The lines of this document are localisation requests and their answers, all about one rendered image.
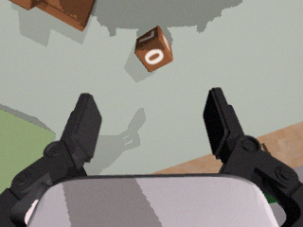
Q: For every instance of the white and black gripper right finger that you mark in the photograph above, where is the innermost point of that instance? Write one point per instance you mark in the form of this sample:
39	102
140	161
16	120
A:
242	156

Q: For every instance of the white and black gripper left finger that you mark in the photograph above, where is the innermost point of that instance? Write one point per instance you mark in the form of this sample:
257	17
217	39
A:
62	160

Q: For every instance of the brown wooden tray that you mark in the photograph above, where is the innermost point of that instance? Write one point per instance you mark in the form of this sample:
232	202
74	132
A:
76	13

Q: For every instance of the brown wooden number cube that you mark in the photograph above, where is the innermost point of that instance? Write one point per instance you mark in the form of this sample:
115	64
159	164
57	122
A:
153	49
27	4

